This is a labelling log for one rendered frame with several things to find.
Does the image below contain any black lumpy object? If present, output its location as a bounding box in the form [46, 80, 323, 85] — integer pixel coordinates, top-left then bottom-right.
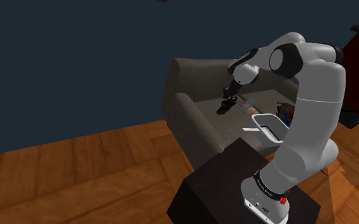
[215, 96, 238, 116]

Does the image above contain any grey-brown sofa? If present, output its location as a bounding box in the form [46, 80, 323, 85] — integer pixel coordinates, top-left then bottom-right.
[162, 57, 301, 171]

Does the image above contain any white rectangular container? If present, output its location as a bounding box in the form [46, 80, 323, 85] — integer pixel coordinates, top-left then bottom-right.
[242, 113, 290, 148]

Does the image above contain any red and blue toy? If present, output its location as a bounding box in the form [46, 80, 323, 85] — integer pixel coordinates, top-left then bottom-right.
[275, 101, 297, 127]

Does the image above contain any dark robot stand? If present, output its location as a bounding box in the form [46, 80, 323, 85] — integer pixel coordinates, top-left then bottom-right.
[166, 137, 321, 224]

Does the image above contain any grey tool with tan handle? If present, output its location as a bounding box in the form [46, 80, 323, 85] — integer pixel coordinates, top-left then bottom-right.
[236, 97, 262, 115]

